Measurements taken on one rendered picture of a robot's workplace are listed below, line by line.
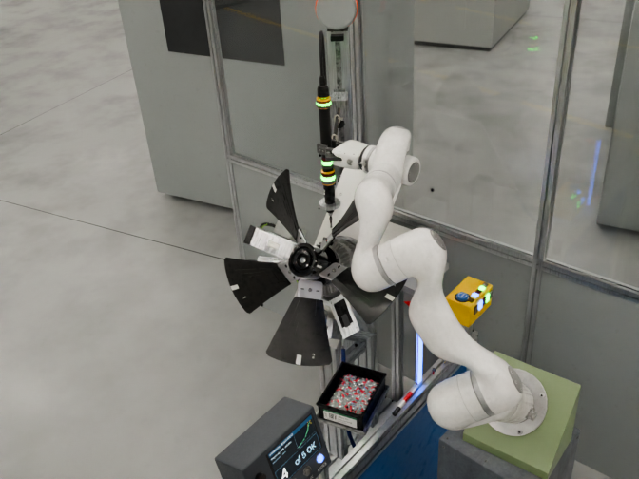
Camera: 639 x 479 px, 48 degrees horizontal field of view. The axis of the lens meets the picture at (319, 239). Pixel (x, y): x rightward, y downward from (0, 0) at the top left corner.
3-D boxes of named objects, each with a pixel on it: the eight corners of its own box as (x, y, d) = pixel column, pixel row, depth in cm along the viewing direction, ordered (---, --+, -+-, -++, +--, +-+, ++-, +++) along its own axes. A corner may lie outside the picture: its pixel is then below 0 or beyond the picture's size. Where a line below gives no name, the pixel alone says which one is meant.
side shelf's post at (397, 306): (396, 403, 352) (396, 264, 307) (403, 407, 349) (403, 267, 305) (392, 408, 349) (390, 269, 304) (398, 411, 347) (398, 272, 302)
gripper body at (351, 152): (359, 177, 209) (330, 167, 215) (380, 163, 215) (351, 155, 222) (358, 154, 205) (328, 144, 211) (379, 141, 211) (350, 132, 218)
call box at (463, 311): (466, 297, 262) (468, 275, 256) (491, 308, 257) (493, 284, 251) (443, 320, 252) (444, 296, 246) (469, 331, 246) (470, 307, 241)
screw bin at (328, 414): (342, 375, 255) (341, 360, 251) (387, 388, 248) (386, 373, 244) (317, 418, 238) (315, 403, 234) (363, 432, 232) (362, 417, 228)
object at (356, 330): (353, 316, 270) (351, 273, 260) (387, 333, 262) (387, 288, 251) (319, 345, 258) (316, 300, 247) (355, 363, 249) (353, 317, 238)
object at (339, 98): (332, 109, 285) (330, 88, 280) (349, 108, 284) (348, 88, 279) (330, 120, 276) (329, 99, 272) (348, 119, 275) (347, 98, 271)
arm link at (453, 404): (526, 412, 185) (501, 409, 165) (461, 436, 191) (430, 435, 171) (508, 369, 190) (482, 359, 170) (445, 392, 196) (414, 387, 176)
